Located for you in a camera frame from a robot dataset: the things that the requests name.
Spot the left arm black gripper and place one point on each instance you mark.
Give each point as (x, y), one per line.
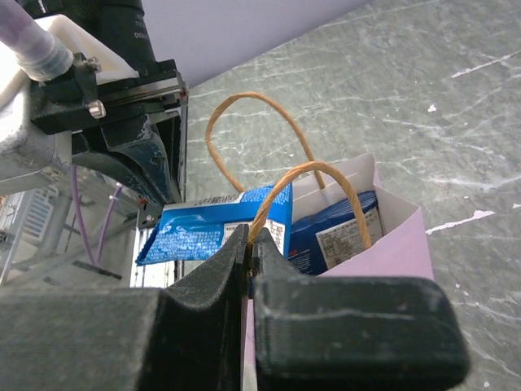
(150, 161)

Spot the blue Burts chips bag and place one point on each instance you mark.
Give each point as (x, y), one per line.
(324, 232)

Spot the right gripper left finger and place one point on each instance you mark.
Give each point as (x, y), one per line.
(188, 336)

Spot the blue cookie snack packet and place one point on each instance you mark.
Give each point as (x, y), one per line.
(196, 230)

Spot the aluminium frame rail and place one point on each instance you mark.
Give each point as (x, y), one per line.
(89, 234)

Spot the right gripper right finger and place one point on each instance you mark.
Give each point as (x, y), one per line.
(351, 333)

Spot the white paper bag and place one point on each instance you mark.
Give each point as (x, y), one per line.
(392, 229)

